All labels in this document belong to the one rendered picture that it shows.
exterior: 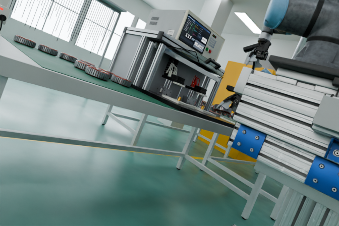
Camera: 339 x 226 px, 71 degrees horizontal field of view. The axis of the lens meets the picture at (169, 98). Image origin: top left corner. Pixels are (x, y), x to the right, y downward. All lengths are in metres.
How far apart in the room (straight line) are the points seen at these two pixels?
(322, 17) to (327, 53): 0.11
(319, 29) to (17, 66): 0.85
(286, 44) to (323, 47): 6.60
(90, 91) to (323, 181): 0.73
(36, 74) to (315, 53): 0.79
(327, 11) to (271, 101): 0.30
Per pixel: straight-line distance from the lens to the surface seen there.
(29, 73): 0.74
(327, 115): 0.64
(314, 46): 0.82
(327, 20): 0.85
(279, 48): 7.43
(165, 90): 1.49
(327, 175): 0.79
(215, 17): 5.81
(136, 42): 1.57
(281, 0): 0.85
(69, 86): 0.78
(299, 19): 0.84
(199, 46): 1.63
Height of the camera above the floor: 0.83
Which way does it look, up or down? 2 degrees down
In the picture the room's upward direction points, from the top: 22 degrees clockwise
